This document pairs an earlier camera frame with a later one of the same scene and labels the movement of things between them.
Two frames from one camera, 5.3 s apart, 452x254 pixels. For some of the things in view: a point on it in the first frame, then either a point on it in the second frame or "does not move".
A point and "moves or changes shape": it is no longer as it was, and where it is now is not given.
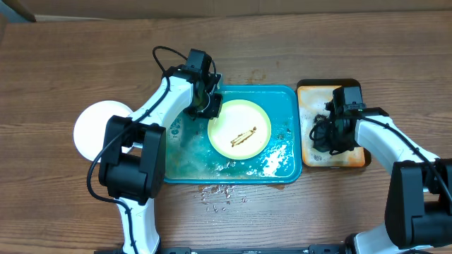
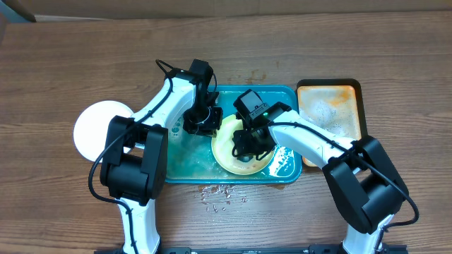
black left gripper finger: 215,101 to 212,123
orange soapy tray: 313,95 does not move
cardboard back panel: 130,9 does not move
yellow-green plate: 241,130 moves or changes shape
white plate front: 90,124 does not move
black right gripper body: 329,137 to 251,143
